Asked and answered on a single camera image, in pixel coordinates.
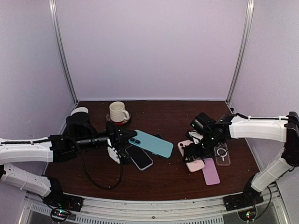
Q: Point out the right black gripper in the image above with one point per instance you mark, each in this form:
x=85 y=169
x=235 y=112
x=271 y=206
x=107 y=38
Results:
x=196 y=154

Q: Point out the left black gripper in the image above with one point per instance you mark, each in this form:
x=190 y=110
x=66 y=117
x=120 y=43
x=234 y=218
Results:
x=118 y=139

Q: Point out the pink white phone case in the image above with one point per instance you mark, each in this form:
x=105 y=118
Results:
x=193 y=164

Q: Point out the black phone white case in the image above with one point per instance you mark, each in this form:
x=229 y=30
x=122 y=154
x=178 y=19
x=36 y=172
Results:
x=152 y=144
x=139 y=157

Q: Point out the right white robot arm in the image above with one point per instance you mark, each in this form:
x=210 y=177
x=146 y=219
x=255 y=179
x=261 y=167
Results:
x=237 y=126

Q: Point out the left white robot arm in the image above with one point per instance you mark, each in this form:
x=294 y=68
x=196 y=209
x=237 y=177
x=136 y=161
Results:
x=80 y=136

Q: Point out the cream ceramic mug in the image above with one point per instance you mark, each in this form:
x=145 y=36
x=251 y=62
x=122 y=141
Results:
x=118 y=112

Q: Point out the red coaster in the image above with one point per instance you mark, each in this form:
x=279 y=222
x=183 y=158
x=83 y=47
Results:
x=120 y=123

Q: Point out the white small bowl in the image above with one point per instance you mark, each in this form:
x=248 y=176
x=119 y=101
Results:
x=79 y=109

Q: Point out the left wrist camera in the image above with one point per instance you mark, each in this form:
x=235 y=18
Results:
x=118 y=155

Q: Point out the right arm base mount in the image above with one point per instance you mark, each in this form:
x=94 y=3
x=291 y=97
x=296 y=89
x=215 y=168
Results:
x=244 y=202

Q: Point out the front aluminium rail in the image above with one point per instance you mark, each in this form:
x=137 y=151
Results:
x=209 y=210

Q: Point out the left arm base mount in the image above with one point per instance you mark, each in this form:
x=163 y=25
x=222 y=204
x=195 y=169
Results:
x=61 y=204

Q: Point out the left aluminium frame post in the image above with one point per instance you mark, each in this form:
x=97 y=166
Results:
x=62 y=56

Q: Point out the aluminium frame post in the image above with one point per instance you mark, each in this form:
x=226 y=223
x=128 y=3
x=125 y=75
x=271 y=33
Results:
x=244 y=42
x=62 y=56

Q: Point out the right aluminium frame post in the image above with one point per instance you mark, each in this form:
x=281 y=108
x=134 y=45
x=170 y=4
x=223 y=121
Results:
x=244 y=42

